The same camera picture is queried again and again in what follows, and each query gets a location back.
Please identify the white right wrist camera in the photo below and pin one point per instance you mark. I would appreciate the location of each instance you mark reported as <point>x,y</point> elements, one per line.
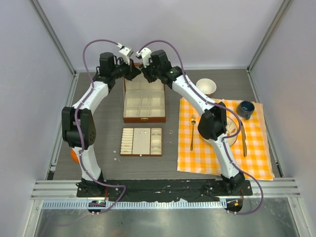
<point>145,55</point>

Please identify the white slotted cable duct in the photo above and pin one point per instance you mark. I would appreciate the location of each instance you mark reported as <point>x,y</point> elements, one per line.
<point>101,205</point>

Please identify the yellow checkered cloth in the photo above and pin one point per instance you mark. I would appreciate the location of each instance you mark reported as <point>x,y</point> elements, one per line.
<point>202,159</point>

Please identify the brown open jewelry box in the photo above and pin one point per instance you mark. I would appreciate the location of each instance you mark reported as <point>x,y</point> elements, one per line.
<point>144,102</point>

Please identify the brown jewelry tray insert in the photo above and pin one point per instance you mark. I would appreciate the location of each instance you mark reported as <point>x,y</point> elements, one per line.
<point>141,145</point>

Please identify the decorated ceramic plate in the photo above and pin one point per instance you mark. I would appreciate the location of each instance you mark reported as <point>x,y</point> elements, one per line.
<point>232,133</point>

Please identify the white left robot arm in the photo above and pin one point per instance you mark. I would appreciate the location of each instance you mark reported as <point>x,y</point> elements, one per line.
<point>78,127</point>

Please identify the orange upturned bowl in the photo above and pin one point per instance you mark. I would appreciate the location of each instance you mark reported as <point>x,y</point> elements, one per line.
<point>74,156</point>

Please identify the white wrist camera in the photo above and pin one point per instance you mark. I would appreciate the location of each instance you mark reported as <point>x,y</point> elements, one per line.
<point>145,55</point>
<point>125,53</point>

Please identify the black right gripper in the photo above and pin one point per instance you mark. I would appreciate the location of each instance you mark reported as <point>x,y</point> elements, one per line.
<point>144,72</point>

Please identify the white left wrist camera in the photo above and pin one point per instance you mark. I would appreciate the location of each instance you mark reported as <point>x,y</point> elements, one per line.
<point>125,53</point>

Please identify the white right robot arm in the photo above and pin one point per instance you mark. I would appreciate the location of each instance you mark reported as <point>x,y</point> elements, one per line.
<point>213,116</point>

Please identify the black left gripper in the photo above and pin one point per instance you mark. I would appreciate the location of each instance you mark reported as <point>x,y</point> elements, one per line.
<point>133,72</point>

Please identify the white ceramic bowl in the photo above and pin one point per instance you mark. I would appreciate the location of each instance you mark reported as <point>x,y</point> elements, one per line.
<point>206,86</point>

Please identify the dark blue mug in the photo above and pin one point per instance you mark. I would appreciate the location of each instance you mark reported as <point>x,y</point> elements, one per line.
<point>245,109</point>

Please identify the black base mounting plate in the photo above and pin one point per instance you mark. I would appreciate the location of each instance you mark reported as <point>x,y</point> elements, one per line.
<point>161,190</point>

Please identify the gold knife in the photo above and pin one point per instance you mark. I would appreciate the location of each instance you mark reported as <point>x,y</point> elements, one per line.
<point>243,141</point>

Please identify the gold fork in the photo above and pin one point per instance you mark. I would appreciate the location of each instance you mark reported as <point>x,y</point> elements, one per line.
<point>193,122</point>

